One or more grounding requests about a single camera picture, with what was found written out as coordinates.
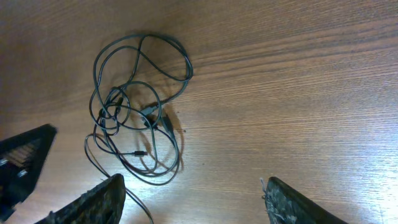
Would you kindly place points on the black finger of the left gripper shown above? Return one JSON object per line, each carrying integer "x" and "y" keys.
{"x": 22, "y": 159}

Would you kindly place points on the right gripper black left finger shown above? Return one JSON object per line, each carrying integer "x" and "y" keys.
{"x": 102, "y": 204}

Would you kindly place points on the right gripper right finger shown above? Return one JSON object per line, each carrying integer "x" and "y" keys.
{"x": 285, "y": 205}

